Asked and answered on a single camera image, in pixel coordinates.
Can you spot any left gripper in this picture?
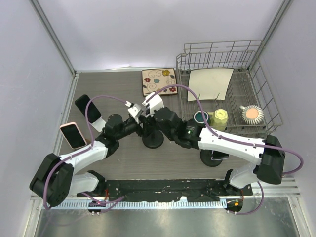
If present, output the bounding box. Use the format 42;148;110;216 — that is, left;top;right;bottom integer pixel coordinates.
116;115;154;140

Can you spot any black round phone stand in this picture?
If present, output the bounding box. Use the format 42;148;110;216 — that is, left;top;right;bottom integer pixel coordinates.
200;150;223;167
142;124;164;149

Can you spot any floral square plate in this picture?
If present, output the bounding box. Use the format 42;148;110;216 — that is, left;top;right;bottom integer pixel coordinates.
142;68;177;96

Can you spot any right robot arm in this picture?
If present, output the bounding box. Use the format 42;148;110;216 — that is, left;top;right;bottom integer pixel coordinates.
145;107;285;195

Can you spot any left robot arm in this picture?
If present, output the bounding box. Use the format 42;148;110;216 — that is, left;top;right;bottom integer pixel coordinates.
29;114;142;209

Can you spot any white folding phone stand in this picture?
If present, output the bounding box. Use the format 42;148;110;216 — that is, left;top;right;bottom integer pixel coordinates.
89;116;106;132

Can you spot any black phone on white stand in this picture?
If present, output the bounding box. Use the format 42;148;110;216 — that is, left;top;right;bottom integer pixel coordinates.
75;94;102;123

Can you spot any brown round phone stand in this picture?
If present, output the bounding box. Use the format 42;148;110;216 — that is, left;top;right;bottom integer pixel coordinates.
74;139;92;151

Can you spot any pink case phone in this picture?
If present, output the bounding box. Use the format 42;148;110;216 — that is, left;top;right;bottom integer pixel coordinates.
59;122;87;150

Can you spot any purple case phone right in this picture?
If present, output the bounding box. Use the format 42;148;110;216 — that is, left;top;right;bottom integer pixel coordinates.
211;151;229;161

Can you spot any dark green mug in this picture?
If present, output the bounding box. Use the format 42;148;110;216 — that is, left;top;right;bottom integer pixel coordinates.
192;111;211;125

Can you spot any yellow faceted cup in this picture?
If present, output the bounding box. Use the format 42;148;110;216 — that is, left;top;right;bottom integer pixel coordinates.
210;109;229;132

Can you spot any white square plate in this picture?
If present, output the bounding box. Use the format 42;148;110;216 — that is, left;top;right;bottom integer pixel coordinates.
188;68;234;101

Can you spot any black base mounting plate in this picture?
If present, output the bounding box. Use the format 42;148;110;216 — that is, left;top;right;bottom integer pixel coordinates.
87;179;253;202

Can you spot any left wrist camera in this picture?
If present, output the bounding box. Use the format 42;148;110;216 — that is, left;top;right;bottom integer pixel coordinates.
125;101;143;124

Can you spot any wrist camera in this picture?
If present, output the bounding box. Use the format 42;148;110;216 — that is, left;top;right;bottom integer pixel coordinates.
125;101;143;124
142;92;164;116

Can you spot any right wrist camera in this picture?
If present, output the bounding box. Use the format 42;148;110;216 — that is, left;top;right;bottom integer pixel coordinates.
142;92;164;116

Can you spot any grey wire dish rack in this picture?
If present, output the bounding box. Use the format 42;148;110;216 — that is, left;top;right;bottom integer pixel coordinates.
176;40;283;138

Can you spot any white cable duct strip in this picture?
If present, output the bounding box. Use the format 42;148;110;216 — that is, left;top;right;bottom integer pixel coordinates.
51;197;227;212

